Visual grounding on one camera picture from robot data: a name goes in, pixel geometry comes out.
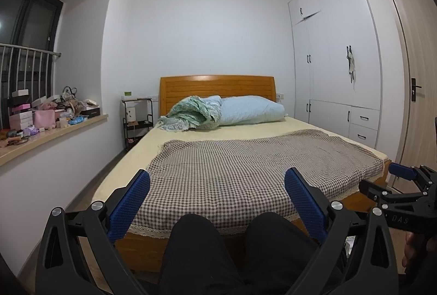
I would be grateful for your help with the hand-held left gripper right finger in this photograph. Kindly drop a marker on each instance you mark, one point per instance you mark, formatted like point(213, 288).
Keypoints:
point(304, 203)

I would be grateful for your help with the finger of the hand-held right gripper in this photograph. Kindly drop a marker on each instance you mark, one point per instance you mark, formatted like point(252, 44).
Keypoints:
point(374, 191)
point(403, 171)

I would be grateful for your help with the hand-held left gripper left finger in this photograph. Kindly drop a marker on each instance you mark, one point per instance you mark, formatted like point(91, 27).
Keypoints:
point(129, 203)

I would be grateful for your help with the person's right hand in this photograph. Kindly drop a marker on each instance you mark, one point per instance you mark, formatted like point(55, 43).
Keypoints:
point(411, 247)

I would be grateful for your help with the person's right leg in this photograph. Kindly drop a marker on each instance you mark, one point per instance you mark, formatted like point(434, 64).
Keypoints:
point(283, 254)

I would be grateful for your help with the checked blanket with lace edge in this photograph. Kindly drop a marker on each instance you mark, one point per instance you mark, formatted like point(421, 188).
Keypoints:
point(239, 172)

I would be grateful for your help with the black bedside rack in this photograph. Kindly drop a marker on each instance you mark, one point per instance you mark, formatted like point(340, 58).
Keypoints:
point(138, 124)

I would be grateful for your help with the white box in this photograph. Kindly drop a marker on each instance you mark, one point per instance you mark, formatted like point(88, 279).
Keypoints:
point(131, 114)

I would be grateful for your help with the pale yellow bed sheet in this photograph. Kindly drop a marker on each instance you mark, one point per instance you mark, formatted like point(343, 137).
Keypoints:
point(239, 134)

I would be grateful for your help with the blue plastic packet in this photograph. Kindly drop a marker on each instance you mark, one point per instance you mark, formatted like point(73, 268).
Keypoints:
point(75, 120)

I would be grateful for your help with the black flat box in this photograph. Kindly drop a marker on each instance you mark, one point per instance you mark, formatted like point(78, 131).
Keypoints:
point(91, 111)

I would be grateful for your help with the wooden windowsill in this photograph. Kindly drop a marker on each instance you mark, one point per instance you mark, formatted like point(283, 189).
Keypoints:
point(51, 136)

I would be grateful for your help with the light blue pillow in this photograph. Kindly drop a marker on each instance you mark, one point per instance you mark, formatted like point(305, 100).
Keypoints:
point(252, 110)

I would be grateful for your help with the green quilt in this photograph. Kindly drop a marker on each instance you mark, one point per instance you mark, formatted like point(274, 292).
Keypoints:
point(191, 112)

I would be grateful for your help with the hanging pale cloth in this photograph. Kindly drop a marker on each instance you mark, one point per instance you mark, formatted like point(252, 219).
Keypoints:
point(351, 64)

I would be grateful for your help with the brown handbag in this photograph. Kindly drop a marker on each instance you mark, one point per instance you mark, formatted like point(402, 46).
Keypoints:
point(71, 99)

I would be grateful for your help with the pink paper bag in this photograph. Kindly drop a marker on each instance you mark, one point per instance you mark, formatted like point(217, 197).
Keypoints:
point(44, 118)

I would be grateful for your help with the wood-grain door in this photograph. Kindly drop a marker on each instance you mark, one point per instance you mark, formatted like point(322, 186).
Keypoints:
point(420, 42)

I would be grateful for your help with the stack of gift boxes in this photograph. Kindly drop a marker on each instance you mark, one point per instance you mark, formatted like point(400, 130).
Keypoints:
point(20, 110)

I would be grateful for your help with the white built-in wardrobe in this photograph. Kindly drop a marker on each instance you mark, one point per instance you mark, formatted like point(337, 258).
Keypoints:
point(334, 42)

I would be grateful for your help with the metal window railing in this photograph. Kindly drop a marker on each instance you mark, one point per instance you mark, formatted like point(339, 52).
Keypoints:
point(34, 51)

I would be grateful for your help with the dark framed window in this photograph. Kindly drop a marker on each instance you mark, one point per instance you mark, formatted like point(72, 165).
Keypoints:
point(34, 18)

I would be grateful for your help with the wooden bed frame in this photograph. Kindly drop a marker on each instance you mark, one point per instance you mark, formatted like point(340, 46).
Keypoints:
point(218, 90)

